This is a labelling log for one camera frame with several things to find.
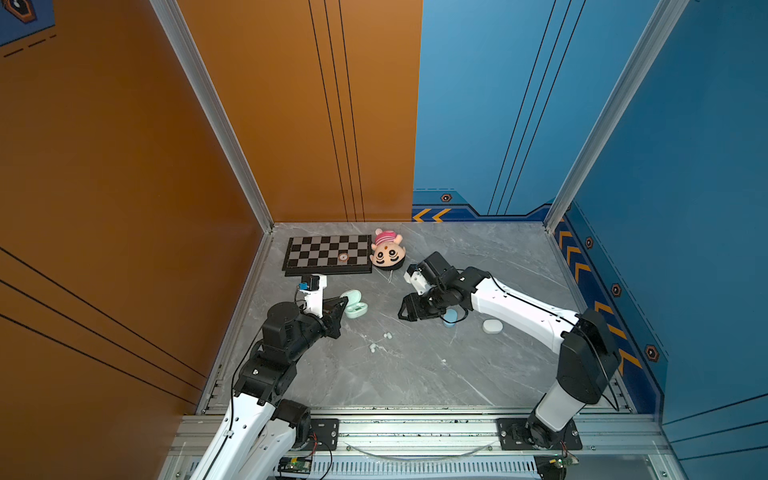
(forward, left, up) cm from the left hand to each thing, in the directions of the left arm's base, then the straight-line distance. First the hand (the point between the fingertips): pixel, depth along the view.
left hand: (345, 297), depth 72 cm
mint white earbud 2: (+1, -10, -23) cm, 25 cm away
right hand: (+1, -14, -11) cm, 18 cm away
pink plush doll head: (+27, -9, -15) cm, 32 cm away
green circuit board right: (-30, -52, -23) cm, 64 cm away
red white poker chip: (+29, +7, -20) cm, 36 cm away
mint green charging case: (-2, -2, -1) cm, 3 cm away
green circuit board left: (-31, +10, -26) cm, 42 cm away
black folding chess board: (+29, +15, -20) cm, 39 cm away
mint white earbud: (-3, -6, -23) cm, 24 cm away
